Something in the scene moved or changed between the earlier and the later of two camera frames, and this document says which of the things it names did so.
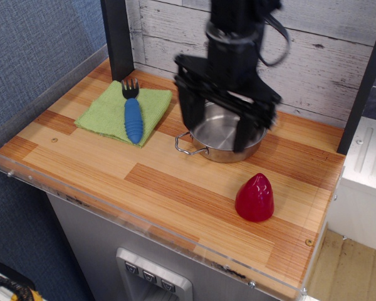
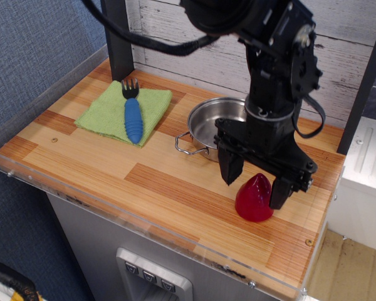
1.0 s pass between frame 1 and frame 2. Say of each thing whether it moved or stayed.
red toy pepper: stayed
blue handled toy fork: stayed
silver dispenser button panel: stayed
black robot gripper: moved
